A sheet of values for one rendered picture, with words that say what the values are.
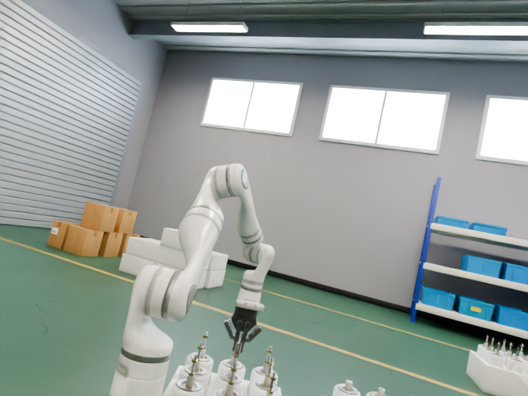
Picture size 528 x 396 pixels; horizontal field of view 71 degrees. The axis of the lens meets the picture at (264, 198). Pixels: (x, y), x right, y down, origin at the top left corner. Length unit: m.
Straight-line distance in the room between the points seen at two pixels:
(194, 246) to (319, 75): 6.37
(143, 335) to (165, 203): 6.86
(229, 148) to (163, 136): 1.55
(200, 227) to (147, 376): 0.30
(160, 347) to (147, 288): 0.11
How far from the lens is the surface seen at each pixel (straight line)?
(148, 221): 7.73
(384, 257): 6.11
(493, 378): 3.19
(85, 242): 4.65
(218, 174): 1.01
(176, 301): 0.70
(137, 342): 0.73
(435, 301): 5.44
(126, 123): 7.64
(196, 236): 0.80
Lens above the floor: 0.74
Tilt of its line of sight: 5 degrees up
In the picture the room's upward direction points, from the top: 13 degrees clockwise
